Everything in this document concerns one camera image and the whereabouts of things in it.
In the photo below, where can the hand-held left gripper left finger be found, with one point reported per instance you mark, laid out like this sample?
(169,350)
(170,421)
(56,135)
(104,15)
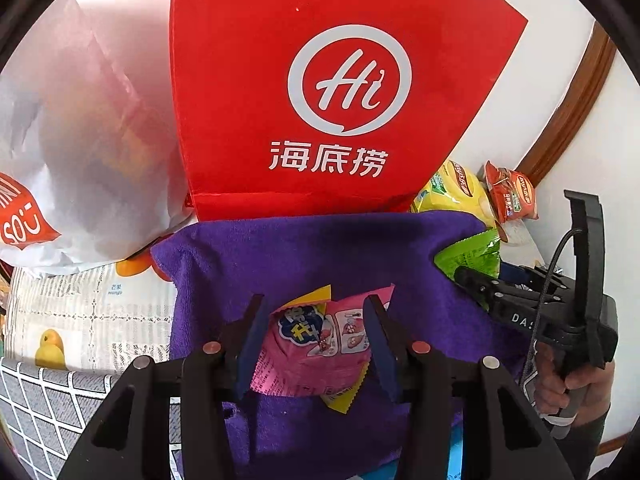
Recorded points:
(250,350)

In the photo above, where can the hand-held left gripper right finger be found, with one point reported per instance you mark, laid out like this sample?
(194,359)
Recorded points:
(382,355)

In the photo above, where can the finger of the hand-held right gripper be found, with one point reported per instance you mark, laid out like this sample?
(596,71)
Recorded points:
(480,287)
(515,274)

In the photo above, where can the green snack packet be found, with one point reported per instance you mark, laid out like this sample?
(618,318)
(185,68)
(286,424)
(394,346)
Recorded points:
(465,257)

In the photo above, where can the pink snack packet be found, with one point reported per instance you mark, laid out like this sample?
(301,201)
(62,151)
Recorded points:
(300,355)

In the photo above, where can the person's right forearm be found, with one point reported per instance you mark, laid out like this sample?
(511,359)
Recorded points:
(585,450)

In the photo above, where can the person's right hand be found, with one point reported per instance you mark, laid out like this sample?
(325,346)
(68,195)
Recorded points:
(547,380)

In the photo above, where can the red orange snack packet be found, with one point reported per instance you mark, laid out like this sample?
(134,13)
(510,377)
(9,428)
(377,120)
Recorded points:
(510,195)

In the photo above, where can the yellow green chip bag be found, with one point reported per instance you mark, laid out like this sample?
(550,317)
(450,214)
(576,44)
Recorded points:
(450,195)

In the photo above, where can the purple towel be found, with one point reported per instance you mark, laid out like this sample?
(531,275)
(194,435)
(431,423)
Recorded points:
(300,255)

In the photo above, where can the fruit print cloth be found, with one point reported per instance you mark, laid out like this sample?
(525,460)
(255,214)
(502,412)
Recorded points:
(75,310)

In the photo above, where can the grey grid blanket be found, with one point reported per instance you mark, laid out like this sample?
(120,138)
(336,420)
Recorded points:
(35,410)

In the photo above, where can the white plastic bag red label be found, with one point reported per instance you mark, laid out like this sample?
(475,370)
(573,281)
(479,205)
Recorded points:
(100,135)

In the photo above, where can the red paper bag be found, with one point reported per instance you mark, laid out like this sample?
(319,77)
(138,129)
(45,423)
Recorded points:
(240,60)

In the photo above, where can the wooden door frame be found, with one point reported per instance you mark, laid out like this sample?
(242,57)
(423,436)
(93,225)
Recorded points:
(575,110)

